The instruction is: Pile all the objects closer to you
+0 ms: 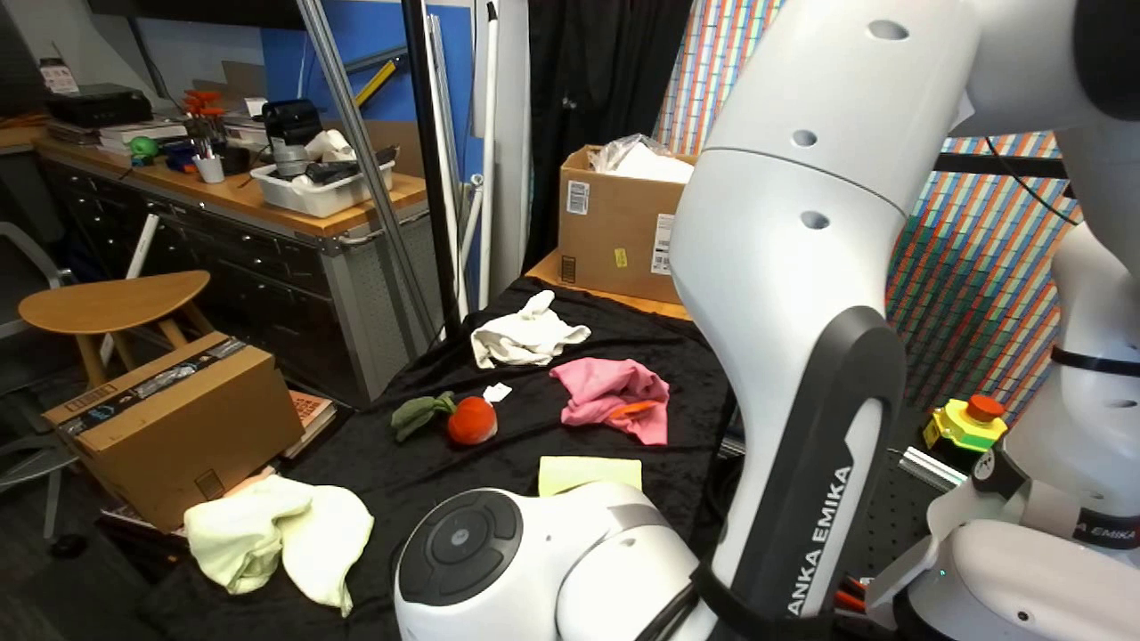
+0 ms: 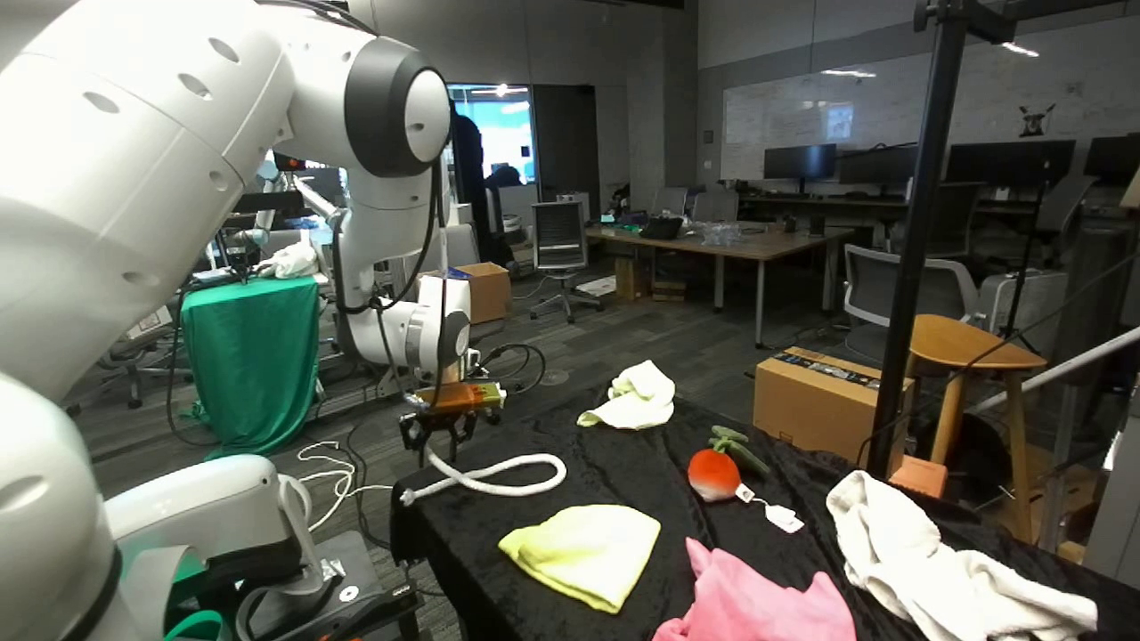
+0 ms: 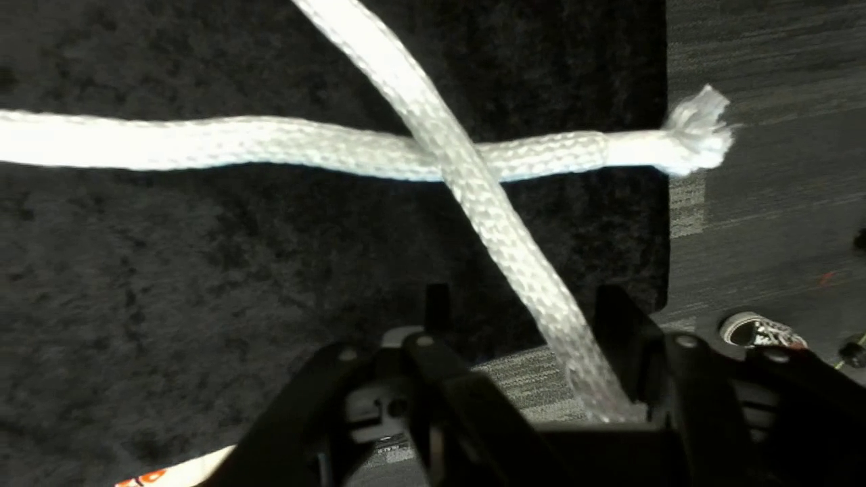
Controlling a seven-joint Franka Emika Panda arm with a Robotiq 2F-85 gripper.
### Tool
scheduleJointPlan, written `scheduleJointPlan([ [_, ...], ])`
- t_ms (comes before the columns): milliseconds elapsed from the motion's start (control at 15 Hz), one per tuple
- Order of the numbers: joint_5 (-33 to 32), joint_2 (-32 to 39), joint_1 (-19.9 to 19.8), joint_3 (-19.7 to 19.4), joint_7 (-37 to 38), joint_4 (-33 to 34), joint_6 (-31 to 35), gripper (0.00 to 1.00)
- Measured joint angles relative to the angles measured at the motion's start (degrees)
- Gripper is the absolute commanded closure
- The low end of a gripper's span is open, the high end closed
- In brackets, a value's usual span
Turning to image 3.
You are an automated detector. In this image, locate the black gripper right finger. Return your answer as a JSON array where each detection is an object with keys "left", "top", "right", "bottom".
[{"left": 593, "top": 282, "right": 866, "bottom": 487}]

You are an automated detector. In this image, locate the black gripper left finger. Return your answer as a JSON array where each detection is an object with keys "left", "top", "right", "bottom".
[{"left": 213, "top": 284, "right": 555, "bottom": 487}]

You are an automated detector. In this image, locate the black table cloth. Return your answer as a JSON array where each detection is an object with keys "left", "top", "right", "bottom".
[{"left": 0, "top": 0, "right": 674, "bottom": 487}]

